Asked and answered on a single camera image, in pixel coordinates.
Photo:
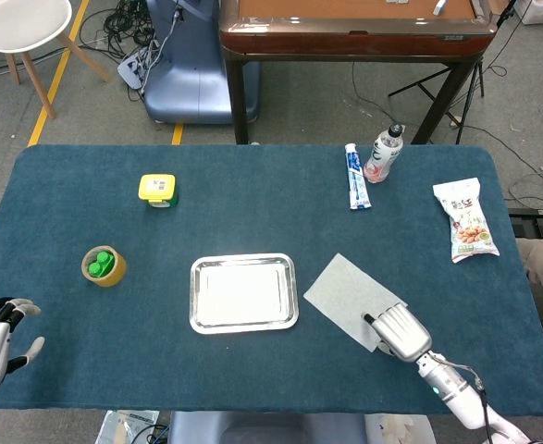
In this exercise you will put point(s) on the long mahjong tile row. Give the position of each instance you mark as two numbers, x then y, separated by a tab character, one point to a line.
440	6

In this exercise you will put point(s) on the blue white toothpaste tube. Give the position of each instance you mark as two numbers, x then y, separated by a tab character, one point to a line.
356	178

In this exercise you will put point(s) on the green jar yellow lid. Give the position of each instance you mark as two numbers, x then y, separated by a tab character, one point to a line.
156	187

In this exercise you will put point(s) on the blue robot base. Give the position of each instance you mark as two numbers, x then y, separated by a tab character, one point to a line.
192	78

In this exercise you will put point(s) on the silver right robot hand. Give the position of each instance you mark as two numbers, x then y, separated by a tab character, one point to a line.
403	333

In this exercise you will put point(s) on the dark teal carpeted table surface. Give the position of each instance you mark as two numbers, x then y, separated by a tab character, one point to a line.
252	370

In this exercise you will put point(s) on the brown mahjong table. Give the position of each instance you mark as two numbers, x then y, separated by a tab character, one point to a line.
345	41

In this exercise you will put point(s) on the white shell chair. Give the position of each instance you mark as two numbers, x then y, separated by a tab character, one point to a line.
16	23

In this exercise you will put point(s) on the clear plastic bag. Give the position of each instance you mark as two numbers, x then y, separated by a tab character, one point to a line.
127	425

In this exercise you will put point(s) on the stainless steel tray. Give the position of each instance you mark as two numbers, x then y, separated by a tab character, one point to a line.
243	293

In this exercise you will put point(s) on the grey power strip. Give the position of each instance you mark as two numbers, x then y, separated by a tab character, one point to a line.
134	69

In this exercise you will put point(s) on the black tripod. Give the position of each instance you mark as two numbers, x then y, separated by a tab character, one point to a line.
469	92

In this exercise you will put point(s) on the yellow tape roll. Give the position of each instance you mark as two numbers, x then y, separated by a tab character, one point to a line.
114	273

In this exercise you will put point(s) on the green bottle cap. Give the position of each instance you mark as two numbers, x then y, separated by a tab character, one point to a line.
103	257
96	269

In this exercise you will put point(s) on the white paper sheet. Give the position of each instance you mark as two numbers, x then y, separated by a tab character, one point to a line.
345	291

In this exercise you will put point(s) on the crumpled white paper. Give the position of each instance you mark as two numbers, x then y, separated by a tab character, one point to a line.
467	222

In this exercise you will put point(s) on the clear pink drink bottle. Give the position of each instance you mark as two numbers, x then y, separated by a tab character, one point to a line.
382	155

